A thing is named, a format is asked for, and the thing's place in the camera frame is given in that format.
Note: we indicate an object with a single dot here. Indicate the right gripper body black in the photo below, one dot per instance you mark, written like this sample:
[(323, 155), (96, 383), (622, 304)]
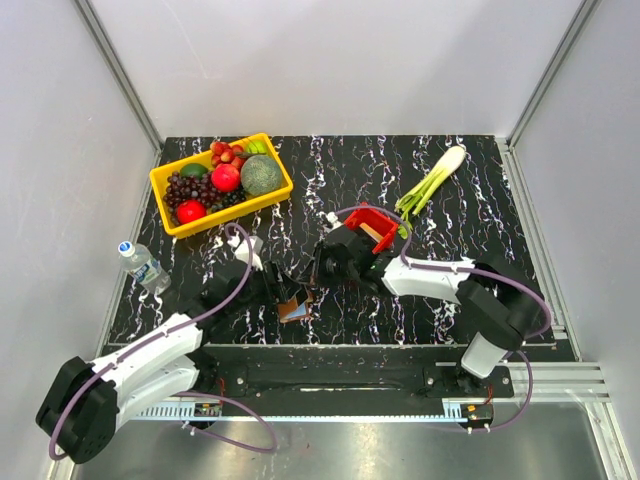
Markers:
[(332, 270)]

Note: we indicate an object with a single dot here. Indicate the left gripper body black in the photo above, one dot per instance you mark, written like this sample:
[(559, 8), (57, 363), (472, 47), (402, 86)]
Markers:
[(256, 292)]

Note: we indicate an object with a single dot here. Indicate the brown leather card holder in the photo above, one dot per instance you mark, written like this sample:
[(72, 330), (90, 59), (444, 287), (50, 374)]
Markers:
[(301, 296)]

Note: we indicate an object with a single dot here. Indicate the light blue credit card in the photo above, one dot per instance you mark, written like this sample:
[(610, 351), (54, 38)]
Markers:
[(299, 313)]

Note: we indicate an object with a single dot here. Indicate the red plastic card box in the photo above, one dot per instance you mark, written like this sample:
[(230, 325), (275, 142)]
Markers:
[(381, 222)]

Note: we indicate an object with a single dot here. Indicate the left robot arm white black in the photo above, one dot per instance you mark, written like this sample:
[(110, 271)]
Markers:
[(89, 401)]

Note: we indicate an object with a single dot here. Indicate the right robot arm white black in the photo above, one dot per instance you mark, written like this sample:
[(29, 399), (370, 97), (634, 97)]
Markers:
[(505, 311)]

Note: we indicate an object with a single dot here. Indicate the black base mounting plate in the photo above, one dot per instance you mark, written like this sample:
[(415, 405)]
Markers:
[(428, 380)]

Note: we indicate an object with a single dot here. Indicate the green celery stalk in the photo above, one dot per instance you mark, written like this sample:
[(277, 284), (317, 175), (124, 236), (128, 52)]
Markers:
[(414, 201)]

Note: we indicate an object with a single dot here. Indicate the yellow plastic fruit tray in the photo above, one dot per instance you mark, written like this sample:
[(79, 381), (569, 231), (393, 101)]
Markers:
[(159, 181)]

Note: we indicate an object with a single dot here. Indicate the red apple lower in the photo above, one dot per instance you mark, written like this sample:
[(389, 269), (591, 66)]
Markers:
[(189, 211)]

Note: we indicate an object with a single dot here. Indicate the red apple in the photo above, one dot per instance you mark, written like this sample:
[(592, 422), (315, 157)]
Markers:
[(189, 211), (226, 178)]

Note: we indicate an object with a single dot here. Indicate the green cantaloupe melon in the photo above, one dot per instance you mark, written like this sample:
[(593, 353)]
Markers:
[(261, 175)]

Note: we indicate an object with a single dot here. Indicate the clear plastic water bottle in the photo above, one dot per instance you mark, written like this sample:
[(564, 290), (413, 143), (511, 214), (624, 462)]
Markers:
[(137, 261)]

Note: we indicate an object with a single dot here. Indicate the red apple upper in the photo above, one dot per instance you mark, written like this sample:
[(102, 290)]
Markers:
[(226, 178)]

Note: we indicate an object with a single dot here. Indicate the black marble pattern mat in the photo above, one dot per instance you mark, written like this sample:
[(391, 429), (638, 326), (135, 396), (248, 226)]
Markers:
[(471, 215)]

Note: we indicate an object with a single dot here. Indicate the dark purple grape bunch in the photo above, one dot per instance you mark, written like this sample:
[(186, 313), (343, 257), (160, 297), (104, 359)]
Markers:
[(180, 189)]

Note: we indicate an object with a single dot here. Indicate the dark green avocado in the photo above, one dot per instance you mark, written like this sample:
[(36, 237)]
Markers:
[(193, 170)]

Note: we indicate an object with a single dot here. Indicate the red lychee cluster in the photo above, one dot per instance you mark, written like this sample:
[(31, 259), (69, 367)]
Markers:
[(223, 153)]

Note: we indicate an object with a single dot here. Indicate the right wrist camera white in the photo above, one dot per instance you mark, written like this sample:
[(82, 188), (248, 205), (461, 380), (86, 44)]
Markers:
[(331, 222)]

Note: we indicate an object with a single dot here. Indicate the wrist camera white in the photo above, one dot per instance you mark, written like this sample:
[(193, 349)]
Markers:
[(248, 251), (331, 222)]

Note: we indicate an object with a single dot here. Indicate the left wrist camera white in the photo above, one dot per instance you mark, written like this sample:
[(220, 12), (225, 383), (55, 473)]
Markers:
[(248, 251)]

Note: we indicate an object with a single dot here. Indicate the aluminium frame rail front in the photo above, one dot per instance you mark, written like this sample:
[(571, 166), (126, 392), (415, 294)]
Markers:
[(546, 382)]

